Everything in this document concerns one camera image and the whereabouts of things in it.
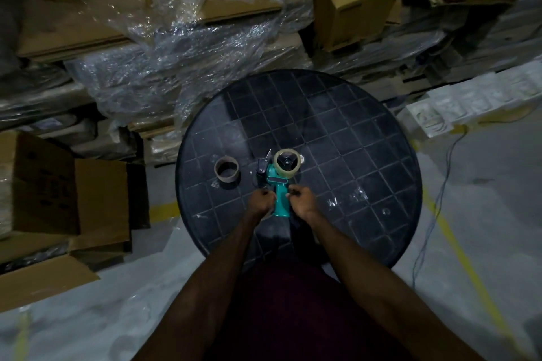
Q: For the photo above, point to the person's right hand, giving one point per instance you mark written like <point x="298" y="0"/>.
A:
<point x="304" y="203"/>

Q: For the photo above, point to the person's left hand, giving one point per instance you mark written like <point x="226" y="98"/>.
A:
<point x="258" y="203"/>

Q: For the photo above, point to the person's left fingers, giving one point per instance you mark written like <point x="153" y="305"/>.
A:
<point x="267" y="199"/>

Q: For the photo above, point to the person's right fingers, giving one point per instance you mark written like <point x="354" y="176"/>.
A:
<point x="293" y="195"/>

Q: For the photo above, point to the teal tape dispenser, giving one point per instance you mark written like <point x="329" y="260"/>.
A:
<point x="279" y="191"/>

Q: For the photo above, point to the person's right forearm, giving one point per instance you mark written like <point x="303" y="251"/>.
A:
<point x="381" y="288"/>

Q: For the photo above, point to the person's left forearm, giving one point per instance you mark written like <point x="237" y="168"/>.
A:
<point x="211" y="288"/>

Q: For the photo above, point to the clear packing tape roll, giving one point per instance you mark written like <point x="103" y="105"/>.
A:
<point x="287" y="162"/>

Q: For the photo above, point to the round black plastic table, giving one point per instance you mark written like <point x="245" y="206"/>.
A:
<point x="305" y="153"/>

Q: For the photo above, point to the empty cardboard tape core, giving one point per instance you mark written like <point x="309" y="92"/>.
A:
<point x="227" y="169"/>

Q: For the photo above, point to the person's dark maroon clothing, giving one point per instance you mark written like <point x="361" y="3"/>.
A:
<point x="296" y="314"/>

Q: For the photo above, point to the crumpled clear plastic wrap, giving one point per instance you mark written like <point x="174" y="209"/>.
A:
<point x="182" y="56"/>

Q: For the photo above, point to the white foam packing piece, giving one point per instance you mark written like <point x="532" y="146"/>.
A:
<point x="474" y="98"/>

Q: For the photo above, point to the open brown cardboard box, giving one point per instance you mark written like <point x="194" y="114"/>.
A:
<point x="55" y="212"/>

